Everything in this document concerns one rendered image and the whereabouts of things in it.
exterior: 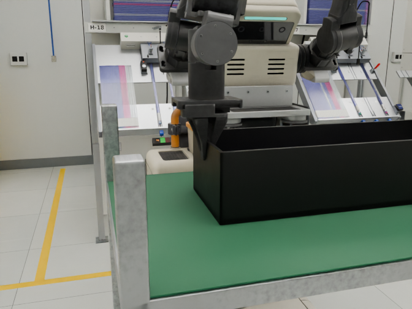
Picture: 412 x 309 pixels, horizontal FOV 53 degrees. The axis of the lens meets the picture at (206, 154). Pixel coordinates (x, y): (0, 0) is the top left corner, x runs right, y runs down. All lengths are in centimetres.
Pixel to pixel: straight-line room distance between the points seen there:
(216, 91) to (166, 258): 26
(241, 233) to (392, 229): 22
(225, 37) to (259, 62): 67
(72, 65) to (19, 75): 52
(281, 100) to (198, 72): 64
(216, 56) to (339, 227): 30
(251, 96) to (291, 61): 16
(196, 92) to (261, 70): 62
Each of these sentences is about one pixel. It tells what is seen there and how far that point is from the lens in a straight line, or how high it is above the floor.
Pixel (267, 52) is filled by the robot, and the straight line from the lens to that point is 124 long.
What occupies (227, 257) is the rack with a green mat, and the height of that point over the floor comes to 95.
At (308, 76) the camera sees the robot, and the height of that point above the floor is 112.
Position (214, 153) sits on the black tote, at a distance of 62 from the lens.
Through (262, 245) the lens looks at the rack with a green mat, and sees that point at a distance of 57.
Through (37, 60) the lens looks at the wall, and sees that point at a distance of 454.
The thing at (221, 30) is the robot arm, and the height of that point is 123.
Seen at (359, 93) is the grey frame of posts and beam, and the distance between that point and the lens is 378.
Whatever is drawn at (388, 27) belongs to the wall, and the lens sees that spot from 573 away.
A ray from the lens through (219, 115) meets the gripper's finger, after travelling 64.
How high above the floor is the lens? 120
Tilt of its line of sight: 14 degrees down
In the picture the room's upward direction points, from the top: straight up
